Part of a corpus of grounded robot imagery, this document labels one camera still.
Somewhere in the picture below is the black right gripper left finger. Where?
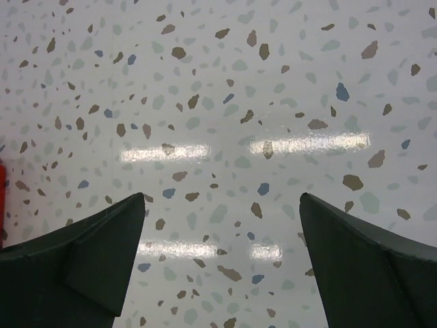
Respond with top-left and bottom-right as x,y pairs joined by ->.
1,193 -> 146,327

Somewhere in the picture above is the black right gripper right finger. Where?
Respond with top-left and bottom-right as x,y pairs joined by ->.
299,193 -> 436,327

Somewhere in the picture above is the red plastic bin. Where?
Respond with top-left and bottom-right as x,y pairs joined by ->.
0,165 -> 6,211

